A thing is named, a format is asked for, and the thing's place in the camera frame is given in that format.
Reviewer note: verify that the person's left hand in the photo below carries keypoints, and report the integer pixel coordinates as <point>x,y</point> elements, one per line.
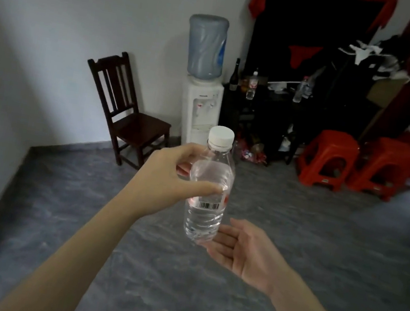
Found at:
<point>161,185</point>

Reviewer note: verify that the person's right hand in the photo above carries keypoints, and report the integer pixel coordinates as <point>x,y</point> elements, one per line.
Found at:
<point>251,257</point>

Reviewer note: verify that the clear water bottle red label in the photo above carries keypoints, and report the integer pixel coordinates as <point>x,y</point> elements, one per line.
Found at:
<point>252,87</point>
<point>205,215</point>

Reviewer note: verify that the red cap bottle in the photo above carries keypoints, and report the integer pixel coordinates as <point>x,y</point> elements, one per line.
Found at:
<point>299,91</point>

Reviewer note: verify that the person's left forearm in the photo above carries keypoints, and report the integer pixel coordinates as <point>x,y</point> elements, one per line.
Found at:
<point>67,263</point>

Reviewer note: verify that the white water dispenser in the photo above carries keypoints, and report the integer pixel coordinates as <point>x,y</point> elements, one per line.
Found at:
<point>200,110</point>

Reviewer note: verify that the large blue water jug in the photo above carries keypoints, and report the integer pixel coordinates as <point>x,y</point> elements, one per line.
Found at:
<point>206,47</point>

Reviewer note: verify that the dark wooden chair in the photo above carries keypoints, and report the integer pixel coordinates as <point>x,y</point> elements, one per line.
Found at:
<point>143,128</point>

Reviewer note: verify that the red snack packets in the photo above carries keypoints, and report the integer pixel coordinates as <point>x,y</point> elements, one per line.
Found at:
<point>252,151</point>

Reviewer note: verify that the brown glass bottle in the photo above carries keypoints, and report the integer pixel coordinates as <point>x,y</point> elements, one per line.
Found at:
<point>244,84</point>

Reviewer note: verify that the dark wine bottle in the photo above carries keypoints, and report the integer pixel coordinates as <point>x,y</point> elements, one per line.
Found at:
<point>235,76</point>

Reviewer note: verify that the tall tan cardboard box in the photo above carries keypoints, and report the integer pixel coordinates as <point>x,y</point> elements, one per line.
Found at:
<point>383,92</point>

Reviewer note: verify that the black television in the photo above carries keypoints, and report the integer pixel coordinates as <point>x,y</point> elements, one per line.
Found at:
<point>317,31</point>

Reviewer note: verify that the pile of dark clothes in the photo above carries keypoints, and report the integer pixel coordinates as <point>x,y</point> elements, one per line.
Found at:
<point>359,61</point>

